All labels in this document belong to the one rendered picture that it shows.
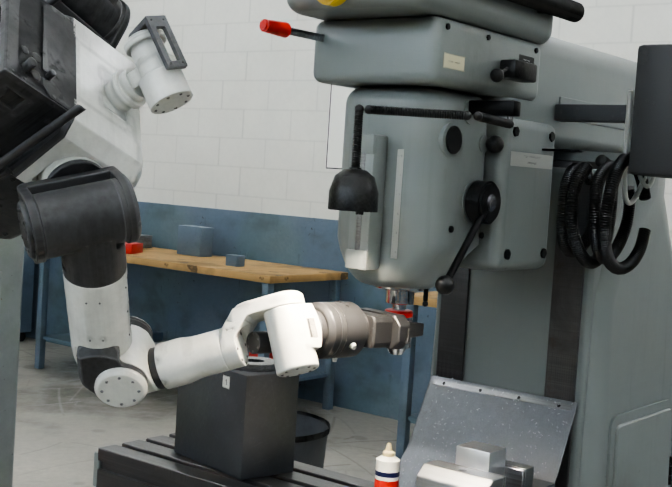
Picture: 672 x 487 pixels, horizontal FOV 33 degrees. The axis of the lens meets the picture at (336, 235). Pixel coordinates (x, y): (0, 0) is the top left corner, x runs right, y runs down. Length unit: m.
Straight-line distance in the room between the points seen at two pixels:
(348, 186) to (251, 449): 0.62
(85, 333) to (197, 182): 6.44
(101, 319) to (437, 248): 0.52
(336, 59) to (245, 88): 6.03
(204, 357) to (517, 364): 0.71
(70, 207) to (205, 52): 6.61
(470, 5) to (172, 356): 0.70
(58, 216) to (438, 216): 0.59
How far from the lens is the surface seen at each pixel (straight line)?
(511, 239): 1.90
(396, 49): 1.72
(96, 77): 1.70
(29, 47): 1.62
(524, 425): 2.14
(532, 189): 1.95
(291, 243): 7.45
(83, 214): 1.53
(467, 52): 1.75
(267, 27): 1.70
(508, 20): 1.84
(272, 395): 2.02
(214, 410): 2.06
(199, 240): 7.58
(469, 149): 1.81
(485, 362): 2.20
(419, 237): 1.73
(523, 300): 2.15
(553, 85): 2.02
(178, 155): 8.22
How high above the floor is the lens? 1.48
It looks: 3 degrees down
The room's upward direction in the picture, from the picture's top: 4 degrees clockwise
